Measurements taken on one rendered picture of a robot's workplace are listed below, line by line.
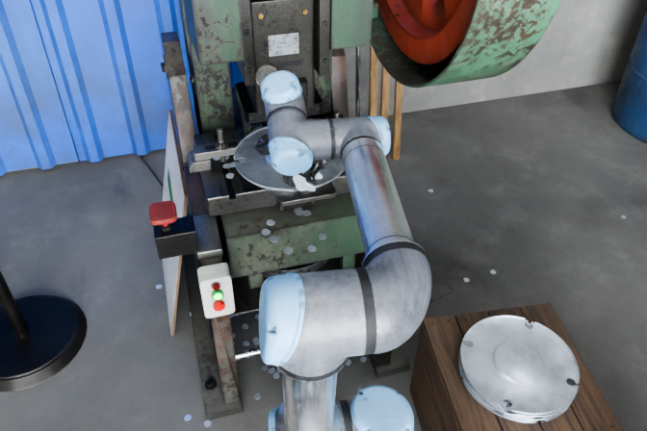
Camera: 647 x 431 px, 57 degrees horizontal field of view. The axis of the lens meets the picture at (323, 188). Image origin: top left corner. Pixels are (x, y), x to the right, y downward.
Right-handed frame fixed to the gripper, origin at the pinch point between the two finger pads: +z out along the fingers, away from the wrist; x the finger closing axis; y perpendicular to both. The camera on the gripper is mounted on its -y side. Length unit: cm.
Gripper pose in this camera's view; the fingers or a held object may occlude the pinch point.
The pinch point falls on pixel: (300, 185)
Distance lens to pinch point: 140.8
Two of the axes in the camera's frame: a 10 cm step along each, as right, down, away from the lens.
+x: 4.3, -7.8, 4.6
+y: 8.9, 2.9, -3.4
